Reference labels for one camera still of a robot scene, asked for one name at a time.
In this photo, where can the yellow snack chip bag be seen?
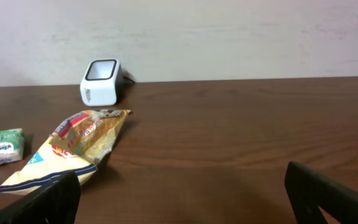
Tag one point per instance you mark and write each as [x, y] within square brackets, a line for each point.
[77, 145]

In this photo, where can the white barcode scanner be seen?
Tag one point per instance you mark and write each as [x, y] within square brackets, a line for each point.
[102, 83]

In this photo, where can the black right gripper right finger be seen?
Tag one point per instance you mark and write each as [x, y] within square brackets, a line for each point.
[310, 192]

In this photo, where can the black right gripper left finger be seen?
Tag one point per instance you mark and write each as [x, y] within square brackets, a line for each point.
[55, 202]

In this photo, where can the green tissue pack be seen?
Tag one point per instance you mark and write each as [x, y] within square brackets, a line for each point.
[11, 145]

